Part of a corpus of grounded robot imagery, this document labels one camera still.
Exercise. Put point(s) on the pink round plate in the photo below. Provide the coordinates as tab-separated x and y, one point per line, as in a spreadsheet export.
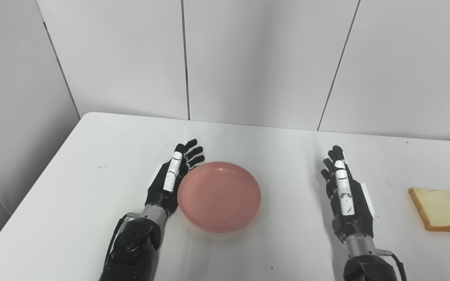
219	196

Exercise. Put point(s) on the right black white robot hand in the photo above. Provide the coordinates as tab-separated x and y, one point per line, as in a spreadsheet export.
346	199

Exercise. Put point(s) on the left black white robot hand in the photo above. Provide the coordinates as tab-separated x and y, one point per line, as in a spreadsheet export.
172	179

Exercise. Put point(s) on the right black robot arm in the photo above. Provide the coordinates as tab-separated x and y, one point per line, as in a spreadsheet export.
367	259

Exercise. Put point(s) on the slice of white bread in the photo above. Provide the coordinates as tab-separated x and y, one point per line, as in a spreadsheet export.
443	210

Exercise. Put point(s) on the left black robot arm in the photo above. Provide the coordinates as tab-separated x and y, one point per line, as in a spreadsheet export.
137	246

